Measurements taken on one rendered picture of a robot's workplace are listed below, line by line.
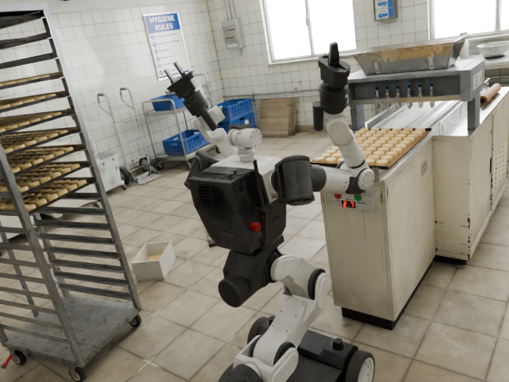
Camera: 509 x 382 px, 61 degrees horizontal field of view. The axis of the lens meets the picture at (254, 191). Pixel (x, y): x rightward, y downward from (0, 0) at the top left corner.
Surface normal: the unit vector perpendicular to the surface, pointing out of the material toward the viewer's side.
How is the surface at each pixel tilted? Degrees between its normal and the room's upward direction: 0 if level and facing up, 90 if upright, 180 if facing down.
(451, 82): 90
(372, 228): 90
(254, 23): 90
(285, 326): 20
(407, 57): 115
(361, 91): 90
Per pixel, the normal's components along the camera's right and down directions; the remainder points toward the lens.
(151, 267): -0.11, 0.37
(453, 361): -0.17, -0.92
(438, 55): -0.47, 0.73
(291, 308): -0.37, -0.74
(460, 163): -0.60, 0.37
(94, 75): 0.79, 0.08
